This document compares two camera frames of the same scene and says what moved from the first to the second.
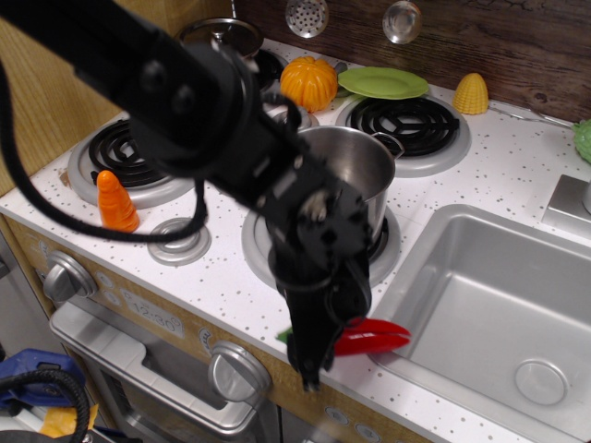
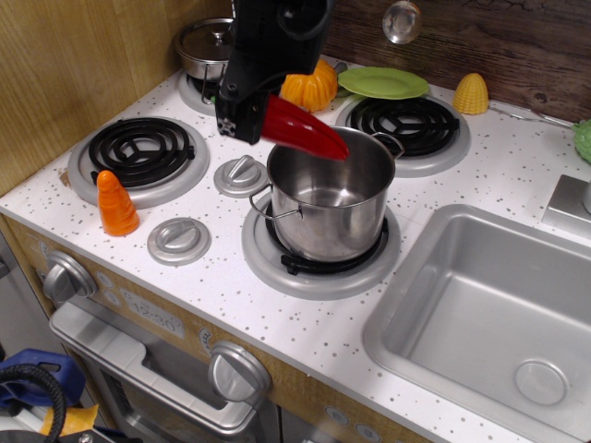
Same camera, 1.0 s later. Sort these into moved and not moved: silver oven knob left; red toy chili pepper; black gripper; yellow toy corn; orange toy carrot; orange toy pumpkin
Moved: black gripper; red toy chili pepper
Not moved: orange toy pumpkin; yellow toy corn; orange toy carrot; silver oven knob left
